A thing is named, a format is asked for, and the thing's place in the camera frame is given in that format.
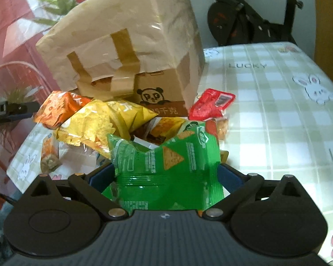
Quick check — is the potted green plant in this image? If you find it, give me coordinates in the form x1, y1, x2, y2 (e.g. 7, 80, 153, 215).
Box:
28, 0, 78, 27

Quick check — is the black exercise bike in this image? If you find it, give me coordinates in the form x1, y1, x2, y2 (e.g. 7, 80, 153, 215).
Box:
207, 0, 303, 46

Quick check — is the green checked tablecloth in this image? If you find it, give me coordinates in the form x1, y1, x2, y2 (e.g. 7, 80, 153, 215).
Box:
6, 41, 333, 265

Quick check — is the green tortilla chip bag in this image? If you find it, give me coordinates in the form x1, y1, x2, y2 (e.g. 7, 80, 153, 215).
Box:
103, 120, 224, 212

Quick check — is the clear peanut snack packet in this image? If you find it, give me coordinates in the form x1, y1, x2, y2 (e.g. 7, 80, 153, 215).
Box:
205, 118, 228, 141

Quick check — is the orange beige biscuit bar packet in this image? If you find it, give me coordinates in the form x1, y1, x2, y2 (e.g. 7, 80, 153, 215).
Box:
40, 133, 61, 174

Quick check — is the orange bread snack packet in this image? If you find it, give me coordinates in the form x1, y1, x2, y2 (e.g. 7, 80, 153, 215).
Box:
34, 91, 91, 130

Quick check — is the yellow orange snack packet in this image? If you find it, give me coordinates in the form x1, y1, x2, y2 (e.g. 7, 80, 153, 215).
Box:
132, 117, 186, 145

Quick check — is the small red snack packet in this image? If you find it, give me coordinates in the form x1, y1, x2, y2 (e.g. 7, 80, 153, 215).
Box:
188, 88, 236, 121

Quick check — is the yellow chip bag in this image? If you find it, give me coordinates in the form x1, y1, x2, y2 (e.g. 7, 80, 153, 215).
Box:
55, 100, 157, 158

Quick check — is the taped cardboard box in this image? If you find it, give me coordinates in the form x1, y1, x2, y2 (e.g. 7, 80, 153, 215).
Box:
36, 0, 205, 117

